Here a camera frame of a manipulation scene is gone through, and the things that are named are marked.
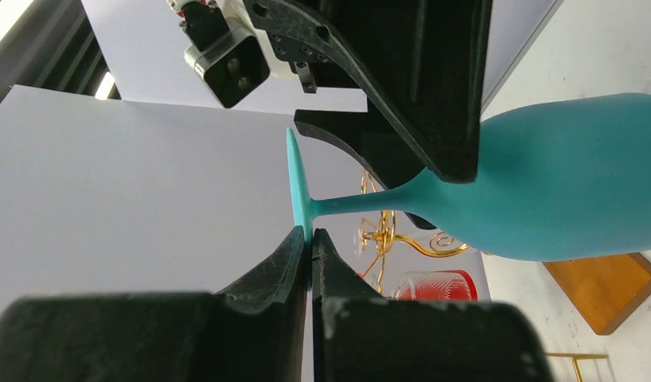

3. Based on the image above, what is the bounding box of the teal plastic goblet front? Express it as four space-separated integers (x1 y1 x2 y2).
287 93 651 262

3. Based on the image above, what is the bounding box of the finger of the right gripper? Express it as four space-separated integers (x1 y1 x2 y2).
294 107 425 230
245 1 493 183

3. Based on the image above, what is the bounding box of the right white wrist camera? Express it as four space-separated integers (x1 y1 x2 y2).
168 0 296 108

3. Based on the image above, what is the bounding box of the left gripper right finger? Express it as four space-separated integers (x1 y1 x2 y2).
312 228 553 381

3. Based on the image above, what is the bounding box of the clear glass tumbler goblet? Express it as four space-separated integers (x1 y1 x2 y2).
391 271 471 302

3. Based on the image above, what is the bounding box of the gold rectangular wire glass rack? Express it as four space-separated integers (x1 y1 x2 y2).
546 353 609 382

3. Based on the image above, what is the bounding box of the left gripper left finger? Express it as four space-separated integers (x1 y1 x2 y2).
0 227 309 381

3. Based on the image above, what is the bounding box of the gold tree rack wooden base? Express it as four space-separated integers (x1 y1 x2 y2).
352 171 651 337

